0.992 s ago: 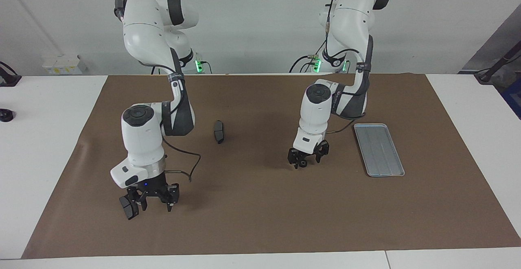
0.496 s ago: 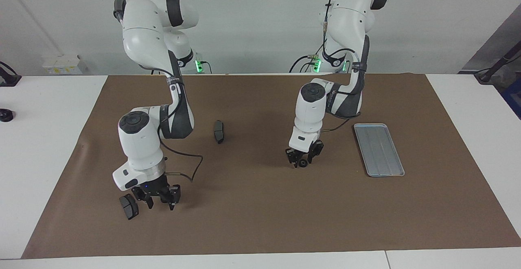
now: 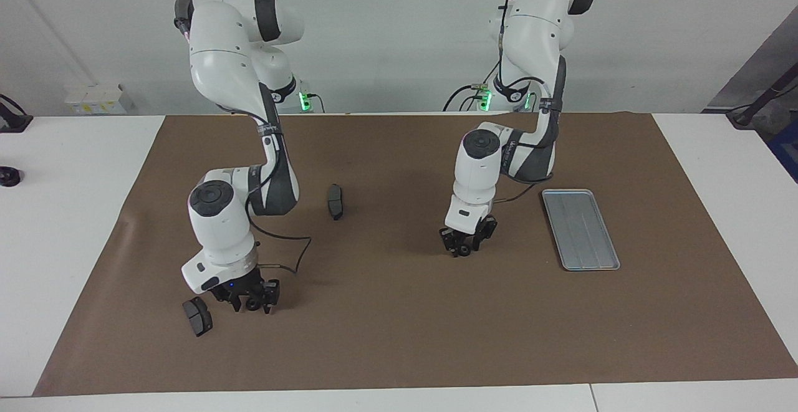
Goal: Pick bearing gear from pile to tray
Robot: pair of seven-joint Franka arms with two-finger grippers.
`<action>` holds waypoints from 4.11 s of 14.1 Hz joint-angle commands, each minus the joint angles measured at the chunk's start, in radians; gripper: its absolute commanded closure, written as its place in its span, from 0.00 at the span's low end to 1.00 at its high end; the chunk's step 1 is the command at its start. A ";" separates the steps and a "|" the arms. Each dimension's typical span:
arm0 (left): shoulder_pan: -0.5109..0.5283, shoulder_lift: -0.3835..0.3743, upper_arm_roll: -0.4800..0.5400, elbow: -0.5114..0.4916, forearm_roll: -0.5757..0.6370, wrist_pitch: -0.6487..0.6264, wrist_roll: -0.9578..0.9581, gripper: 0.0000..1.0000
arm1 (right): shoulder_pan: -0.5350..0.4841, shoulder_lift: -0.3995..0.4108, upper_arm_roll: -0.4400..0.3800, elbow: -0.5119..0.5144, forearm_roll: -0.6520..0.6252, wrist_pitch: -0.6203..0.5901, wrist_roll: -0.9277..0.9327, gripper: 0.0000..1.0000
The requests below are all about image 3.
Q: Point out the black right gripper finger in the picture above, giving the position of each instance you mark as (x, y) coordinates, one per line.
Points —
(271, 297)
(235, 305)

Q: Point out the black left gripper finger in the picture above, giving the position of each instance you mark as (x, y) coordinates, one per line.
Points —
(481, 242)
(447, 247)

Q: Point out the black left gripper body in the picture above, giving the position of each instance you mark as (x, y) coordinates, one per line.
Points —
(471, 228)

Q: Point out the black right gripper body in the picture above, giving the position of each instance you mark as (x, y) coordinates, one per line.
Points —
(240, 284)

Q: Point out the black rubber bushing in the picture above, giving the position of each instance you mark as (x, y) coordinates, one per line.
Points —
(463, 251)

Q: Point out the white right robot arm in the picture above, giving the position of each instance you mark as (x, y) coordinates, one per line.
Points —
(218, 225)

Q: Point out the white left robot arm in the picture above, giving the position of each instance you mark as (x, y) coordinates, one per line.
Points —
(480, 169)

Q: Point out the silver metal tray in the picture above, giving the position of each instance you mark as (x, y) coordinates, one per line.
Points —
(580, 231)

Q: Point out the dark grey brake pad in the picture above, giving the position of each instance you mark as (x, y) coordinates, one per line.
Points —
(198, 318)
(335, 203)

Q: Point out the brown table mat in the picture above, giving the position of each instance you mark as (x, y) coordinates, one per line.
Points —
(436, 325)

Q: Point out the black round knob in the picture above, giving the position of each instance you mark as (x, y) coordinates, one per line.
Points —
(9, 177)

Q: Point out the black slanted pole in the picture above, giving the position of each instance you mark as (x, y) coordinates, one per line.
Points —
(764, 101)

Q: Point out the blue crate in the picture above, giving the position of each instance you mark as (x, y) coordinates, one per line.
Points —
(785, 150)

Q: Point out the white wall outlet box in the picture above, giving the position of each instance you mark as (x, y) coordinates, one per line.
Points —
(93, 97)

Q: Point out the black mount bracket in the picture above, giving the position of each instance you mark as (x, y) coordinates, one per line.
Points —
(12, 122)

